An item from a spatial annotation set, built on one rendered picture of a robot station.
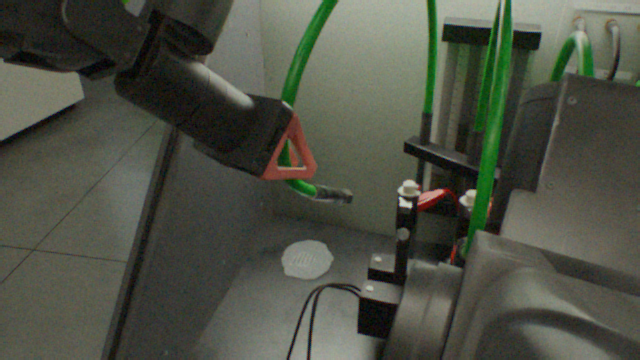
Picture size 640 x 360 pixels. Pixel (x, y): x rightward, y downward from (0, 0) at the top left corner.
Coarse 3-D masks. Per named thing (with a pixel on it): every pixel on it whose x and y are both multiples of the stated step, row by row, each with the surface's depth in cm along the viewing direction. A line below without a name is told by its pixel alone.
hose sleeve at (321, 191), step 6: (318, 186) 59; (324, 186) 61; (318, 192) 58; (324, 192) 60; (330, 192) 61; (336, 192) 63; (342, 192) 64; (312, 198) 59; (318, 198) 59; (324, 198) 60; (330, 198) 62; (336, 198) 63; (342, 198) 64
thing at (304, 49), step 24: (336, 0) 50; (432, 0) 70; (312, 24) 49; (432, 24) 73; (312, 48) 49; (432, 48) 76; (288, 72) 49; (432, 72) 79; (288, 96) 49; (432, 96) 81; (288, 144) 51; (312, 192) 58
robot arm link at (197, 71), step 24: (168, 24) 40; (144, 48) 40; (168, 48) 39; (192, 48) 43; (120, 72) 39; (144, 72) 39; (168, 72) 39; (192, 72) 41; (120, 96) 40; (144, 96) 39; (168, 96) 40; (192, 96) 41; (168, 120) 42
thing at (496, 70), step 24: (504, 0) 54; (504, 24) 51; (504, 48) 49; (504, 72) 48; (480, 96) 75; (504, 96) 48; (480, 120) 77; (480, 144) 79; (480, 168) 48; (480, 192) 48; (480, 216) 49
